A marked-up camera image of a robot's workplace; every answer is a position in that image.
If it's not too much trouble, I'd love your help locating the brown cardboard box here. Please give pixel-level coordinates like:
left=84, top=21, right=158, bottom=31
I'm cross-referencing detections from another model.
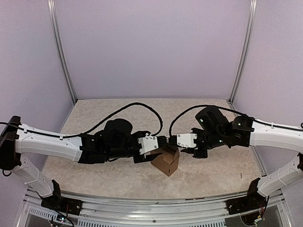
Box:
left=151, top=147, right=180, bottom=177

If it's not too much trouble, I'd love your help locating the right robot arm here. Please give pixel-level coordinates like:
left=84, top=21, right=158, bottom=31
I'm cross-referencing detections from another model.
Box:
left=176, top=105, right=303, bottom=210

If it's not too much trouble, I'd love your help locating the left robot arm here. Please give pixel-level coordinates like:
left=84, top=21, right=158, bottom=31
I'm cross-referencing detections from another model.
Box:
left=0, top=116, right=168, bottom=210

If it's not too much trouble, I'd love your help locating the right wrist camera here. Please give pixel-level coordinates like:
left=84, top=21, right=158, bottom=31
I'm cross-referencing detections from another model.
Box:
left=169, top=133, right=197, bottom=148

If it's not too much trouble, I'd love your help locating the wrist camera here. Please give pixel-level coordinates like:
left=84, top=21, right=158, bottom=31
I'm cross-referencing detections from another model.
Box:
left=137, top=133, right=169, bottom=155
left=169, top=133, right=197, bottom=148

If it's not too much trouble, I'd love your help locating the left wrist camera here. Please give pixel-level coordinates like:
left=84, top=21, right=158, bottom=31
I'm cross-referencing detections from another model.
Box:
left=137, top=133, right=169, bottom=155

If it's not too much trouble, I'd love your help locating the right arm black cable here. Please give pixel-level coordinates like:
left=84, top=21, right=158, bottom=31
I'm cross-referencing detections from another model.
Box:
left=168, top=105, right=303, bottom=140

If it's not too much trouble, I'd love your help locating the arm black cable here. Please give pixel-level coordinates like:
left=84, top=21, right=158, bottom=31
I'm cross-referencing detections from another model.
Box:
left=0, top=102, right=164, bottom=140
left=168, top=105, right=303, bottom=140

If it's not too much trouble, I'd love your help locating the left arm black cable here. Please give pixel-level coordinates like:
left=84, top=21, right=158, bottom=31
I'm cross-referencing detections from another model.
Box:
left=0, top=102, right=164, bottom=140

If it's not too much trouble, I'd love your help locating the front aluminium rail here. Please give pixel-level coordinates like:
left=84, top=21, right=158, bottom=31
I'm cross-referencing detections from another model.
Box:
left=15, top=189, right=294, bottom=227

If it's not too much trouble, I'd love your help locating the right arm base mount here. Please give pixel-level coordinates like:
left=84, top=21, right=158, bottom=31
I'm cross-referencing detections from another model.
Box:
left=225, top=196, right=267, bottom=215

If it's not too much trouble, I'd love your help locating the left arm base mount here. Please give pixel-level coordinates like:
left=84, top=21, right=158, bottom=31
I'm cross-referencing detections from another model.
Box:
left=41, top=197, right=83, bottom=216

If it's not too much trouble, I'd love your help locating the right aluminium frame post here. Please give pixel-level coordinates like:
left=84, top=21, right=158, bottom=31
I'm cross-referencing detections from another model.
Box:
left=229, top=0, right=258, bottom=105

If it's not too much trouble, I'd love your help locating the aluminium frame post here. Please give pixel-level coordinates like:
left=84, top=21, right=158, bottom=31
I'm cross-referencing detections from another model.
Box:
left=47, top=0, right=78, bottom=105
left=229, top=0, right=258, bottom=105

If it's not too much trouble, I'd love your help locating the left aluminium frame post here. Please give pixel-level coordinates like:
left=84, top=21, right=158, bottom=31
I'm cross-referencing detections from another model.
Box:
left=47, top=0, right=78, bottom=105

